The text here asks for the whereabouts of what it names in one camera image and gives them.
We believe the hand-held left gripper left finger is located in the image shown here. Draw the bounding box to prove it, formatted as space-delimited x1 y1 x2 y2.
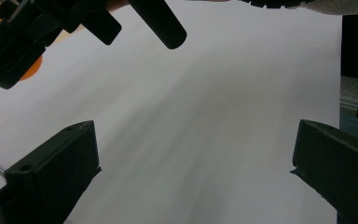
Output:
3 119 103 224

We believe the black ridged object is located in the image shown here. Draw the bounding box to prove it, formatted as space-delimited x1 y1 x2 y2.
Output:
238 0 312 9

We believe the aluminium floor rail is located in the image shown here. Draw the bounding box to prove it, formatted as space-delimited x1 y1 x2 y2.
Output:
339 96 358 110

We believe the orange ball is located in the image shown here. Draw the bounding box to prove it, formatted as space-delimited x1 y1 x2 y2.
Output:
0 18 44 82

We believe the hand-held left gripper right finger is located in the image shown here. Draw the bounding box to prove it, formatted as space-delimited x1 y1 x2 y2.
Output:
290 119 358 224

